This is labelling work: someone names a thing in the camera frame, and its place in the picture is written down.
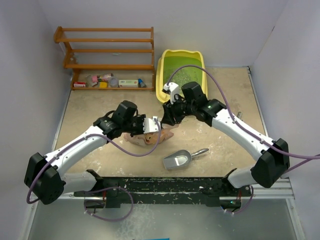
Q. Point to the metal bag clip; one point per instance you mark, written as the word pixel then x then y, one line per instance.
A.
pixel 240 114

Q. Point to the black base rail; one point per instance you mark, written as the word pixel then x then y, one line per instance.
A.
pixel 208 191

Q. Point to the clear plastic cup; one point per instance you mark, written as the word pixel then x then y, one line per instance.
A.
pixel 113 82

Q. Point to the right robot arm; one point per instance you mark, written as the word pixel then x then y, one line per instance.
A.
pixel 271 163

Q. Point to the red white small box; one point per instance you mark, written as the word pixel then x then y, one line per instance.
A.
pixel 78 84

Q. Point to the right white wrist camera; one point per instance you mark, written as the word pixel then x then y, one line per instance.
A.
pixel 172 89

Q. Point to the silver metal scoop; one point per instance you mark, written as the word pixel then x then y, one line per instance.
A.
pixel 181 158

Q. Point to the brown wooden shelf rack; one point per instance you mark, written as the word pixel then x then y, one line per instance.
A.
pixel 70 61

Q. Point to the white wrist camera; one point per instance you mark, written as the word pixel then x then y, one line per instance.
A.
pixel 151 125
pixel 172 89

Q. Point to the yellow green litter box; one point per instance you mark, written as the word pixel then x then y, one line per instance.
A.
pixel 170 61

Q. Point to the yellow small block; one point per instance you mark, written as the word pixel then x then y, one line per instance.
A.
pixel 102 85

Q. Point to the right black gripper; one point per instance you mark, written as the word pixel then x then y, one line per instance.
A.
pixel 170 113

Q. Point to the pink cat litter bag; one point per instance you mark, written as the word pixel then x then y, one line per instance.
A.
pixel 149 139

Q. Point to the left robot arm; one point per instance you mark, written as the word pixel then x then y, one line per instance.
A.
pixel 46 175

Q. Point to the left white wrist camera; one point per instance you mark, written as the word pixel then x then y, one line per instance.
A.
pixel 151 125

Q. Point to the pale green long box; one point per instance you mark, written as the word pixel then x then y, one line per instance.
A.
pixel 127 83

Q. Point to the pink small package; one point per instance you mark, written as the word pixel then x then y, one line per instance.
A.
pixel 95 79

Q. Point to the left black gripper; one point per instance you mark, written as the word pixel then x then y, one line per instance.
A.
pixel 140 119

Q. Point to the blue grey bottle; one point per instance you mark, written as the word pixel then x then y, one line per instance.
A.
pixel 141 83

